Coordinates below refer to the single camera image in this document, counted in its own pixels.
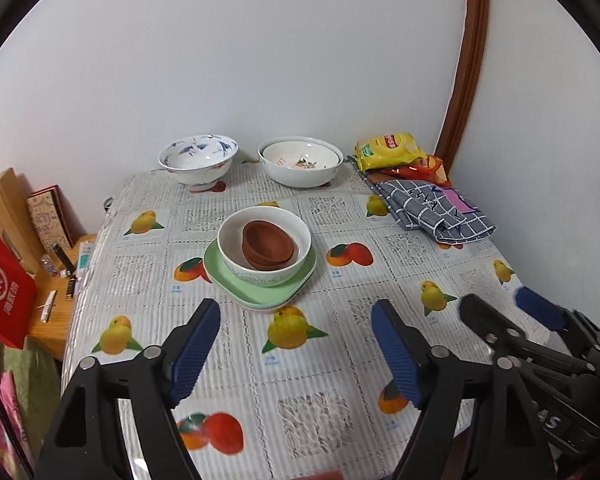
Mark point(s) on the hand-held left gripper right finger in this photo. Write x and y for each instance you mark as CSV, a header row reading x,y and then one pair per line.
x,y
395,350

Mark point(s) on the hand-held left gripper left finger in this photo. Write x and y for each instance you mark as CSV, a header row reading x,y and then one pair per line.
x,y
195,350

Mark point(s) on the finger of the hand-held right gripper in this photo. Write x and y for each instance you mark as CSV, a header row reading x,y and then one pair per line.
x,y
480,315
540,307

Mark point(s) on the green square plate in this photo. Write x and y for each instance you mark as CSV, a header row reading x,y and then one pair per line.
x,y
217,272

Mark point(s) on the white bowl green pattern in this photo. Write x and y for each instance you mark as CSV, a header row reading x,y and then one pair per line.
x,y
232,250

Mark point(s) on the brown clay bowl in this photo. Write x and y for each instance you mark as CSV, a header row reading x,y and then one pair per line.
x,y
265,237
287,260

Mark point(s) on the fruit print tablecloth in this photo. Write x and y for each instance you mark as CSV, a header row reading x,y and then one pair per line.
x,y
340,280

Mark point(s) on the pink paper label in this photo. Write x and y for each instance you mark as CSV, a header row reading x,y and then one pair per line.
x,y
460,201

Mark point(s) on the blue checked cloth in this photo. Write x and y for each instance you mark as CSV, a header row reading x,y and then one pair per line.
x,y
430,210

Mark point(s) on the small metal lighter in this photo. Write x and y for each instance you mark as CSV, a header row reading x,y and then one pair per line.
x,y
70,288

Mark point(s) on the white blue paper packet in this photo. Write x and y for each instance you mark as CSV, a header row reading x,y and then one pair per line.
x,y
84,262

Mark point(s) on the wooden side table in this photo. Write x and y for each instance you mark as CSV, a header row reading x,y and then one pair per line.
x,y
55,327

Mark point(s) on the red orange snack packet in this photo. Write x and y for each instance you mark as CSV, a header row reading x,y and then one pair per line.
x,y
432,170

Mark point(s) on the small white stick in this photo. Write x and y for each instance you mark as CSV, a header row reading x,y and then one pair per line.
x,y
48,305

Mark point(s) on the green cloth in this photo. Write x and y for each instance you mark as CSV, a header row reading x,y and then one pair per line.
x,y
35,400

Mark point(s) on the brown flat packet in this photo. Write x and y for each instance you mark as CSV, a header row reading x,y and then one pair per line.
x,y
382,176

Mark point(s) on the yellow snack packet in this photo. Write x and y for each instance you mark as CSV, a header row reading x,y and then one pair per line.
x,y
387,152

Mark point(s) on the blue patterned white bowl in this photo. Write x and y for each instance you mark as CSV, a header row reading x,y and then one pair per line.
x,y
197,160

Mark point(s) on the red edged patterned book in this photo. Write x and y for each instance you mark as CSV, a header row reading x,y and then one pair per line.
x,y
50,220

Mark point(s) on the pink cloth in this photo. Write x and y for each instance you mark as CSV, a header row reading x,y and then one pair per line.
x,y
2,400

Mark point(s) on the large plain white bowl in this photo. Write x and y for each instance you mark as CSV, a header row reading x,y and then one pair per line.
x,y
300,175

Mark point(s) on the red paper bag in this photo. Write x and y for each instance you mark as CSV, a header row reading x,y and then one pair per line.
x,y
5,290

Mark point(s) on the white rabbit print plate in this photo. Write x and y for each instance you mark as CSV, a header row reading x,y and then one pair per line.
x,y
300,156

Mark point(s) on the light wooden box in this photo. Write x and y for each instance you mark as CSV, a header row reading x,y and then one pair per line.
x,y
5,200

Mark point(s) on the brown wooden door frame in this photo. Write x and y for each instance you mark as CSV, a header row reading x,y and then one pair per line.
x,y
467,75

